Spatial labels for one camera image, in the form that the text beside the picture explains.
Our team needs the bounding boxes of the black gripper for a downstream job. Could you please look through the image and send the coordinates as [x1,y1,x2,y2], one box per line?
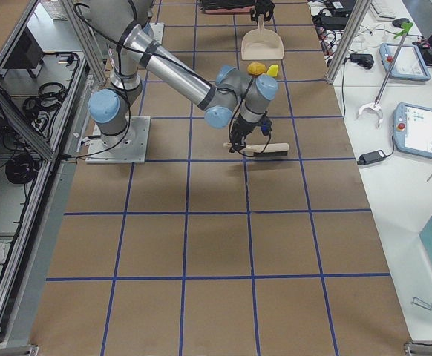
[250,0,275,21]
[228,114,272,153]

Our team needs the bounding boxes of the beige plastic dustpan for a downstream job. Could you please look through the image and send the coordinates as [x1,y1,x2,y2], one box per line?
[241,17,284,62]

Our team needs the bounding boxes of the white hand brush black bristles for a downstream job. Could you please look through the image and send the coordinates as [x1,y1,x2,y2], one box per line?
[223,142,289,157]

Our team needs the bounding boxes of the yellow toy potato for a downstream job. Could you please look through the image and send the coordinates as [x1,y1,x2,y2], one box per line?
[247,62,266,76]

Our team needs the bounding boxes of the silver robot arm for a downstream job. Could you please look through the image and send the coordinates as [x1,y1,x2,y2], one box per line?
[73,1,289,157]

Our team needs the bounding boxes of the yellow green sponge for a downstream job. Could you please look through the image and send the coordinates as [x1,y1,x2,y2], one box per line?
[266,64,279,78]

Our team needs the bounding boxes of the black power adapter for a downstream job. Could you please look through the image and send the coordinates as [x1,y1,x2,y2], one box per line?
[357,150,387,165]
[350,53,374,70]

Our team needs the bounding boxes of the reacher grabber tool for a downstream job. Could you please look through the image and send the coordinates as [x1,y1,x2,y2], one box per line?
[357,22,413,128]

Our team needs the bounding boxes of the far teach pendant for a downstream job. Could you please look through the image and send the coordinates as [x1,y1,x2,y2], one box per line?
[379,43,431,82]

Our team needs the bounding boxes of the teach pendant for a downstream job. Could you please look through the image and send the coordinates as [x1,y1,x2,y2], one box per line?
[379,43,431,82]
[393,102,432,159]

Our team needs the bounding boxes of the near teach pendant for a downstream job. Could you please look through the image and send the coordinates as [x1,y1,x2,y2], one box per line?
[393,102,432,159]

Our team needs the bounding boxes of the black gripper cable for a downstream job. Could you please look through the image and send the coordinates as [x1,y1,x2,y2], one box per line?
[234,125,272,156]

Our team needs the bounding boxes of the aluminium frame post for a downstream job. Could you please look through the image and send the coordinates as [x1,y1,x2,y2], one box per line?
[325,0,371,85]

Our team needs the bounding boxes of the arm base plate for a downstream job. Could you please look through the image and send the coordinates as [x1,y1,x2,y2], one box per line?
[85,116,151,164]

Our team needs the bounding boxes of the black cable bundle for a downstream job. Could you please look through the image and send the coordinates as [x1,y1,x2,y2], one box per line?
[22,82,71,116]

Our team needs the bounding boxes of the aluminium side frame rail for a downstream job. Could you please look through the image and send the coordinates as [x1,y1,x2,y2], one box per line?
[0,155,76,347]

